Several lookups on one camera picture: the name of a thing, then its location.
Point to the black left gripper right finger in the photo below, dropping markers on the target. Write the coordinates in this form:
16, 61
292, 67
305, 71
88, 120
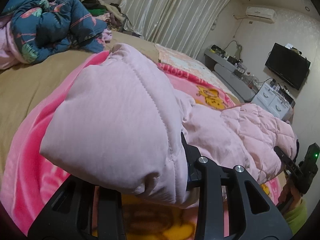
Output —
232, 205

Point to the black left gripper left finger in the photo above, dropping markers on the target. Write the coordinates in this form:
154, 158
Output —
69, 213

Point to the pink quilted jacket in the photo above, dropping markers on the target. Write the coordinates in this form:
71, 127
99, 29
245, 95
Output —
122, 126

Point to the pile of assorted clothes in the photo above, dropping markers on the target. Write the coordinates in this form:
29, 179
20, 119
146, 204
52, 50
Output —
109, 13

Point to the person's right hand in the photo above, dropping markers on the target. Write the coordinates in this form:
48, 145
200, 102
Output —
289, 188

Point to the white drawer cabinet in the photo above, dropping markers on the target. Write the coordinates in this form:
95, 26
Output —
270, 100

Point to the black flat screen television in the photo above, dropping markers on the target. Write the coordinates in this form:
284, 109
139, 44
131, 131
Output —
290, 66

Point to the grey cluttered desk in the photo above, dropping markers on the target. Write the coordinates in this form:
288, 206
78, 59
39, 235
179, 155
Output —
224, 71

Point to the tan bed sheet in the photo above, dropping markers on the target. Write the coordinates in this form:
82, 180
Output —
24, 87

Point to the peach white patterned blanket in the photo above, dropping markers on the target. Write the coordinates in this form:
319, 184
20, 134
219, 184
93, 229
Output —
182, 61

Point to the blue floral comforter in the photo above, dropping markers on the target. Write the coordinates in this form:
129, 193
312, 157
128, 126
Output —
33, 30

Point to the beige striped curtain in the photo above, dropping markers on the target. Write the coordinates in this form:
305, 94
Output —
181, 25

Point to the white wall air conditioner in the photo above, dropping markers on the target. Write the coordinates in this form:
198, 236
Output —
266, 15

